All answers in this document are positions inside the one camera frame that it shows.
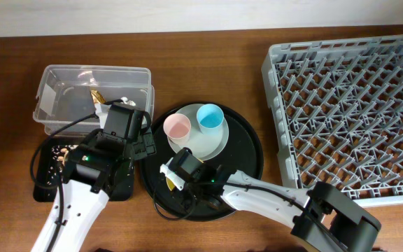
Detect clear plastic bin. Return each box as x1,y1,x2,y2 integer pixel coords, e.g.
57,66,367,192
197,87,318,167
33,64,155,134

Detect black rectangular tray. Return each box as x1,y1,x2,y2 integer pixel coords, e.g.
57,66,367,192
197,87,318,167
33,137,134,202

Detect pink cup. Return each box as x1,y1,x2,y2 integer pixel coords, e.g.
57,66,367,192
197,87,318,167
163,113,192,145

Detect gold foil wrapper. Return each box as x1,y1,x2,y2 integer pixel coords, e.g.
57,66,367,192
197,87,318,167
90,89,106,104

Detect food scraps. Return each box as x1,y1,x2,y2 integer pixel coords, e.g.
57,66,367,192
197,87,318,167
45,144,77,186

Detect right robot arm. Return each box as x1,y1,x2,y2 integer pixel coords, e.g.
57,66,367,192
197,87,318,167
160,148,381,251

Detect grey plate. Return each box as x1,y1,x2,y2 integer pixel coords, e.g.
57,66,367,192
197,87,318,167
167,104,229,161

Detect grey dishwasher rack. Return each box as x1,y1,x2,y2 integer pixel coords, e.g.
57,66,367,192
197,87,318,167
261,35,403,207

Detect blue cup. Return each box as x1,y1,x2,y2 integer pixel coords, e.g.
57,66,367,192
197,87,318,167
196,104,224,135

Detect black round tray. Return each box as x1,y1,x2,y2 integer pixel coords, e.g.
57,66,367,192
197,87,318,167
139,102,264,218

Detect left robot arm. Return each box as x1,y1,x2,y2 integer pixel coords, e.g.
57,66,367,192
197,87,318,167
32,101,156,251

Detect yellow bowl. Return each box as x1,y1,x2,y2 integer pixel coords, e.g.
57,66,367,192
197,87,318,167
166,178,176,192

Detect white tissue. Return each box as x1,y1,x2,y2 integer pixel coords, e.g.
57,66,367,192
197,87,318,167
94,97,141,129

